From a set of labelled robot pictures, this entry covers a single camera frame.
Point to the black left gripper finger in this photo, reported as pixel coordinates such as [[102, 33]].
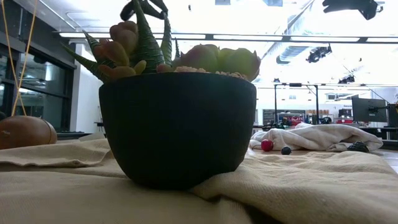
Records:
[[160, 9], [126, 11]]

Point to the cluttered background workbench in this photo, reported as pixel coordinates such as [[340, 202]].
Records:
[[292, 119]]

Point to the black desk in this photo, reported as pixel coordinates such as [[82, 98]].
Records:
[[392, 134]]

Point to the small black ceiling fixture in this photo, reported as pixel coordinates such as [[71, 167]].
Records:
[[346, 80]]

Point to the red cherry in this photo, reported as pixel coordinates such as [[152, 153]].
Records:
[[266, 145]]

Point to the dark blueberry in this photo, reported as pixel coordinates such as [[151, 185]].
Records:
[[286, 150]]

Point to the brown wooden bowl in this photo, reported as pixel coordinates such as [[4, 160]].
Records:
[[25, 132]]

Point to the dark blackberry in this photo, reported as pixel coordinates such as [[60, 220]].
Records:
[[358, 147]]

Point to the mixed succulents in black pot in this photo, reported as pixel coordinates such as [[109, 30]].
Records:
[[177, 130]]

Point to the black stand frame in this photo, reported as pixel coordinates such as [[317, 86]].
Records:
[[295, 84]]

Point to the dark window frame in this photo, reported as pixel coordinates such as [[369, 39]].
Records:
[[65, 102]]

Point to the large black ceiling fixture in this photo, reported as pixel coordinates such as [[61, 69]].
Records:
[[317, 53]]

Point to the large black monitor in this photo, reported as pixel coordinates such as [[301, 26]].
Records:
[[360, 115]]

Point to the tan cloth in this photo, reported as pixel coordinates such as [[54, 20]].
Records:
[[311, 186]]

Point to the white checked towel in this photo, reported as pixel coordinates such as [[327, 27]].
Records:
[[317, 137]]

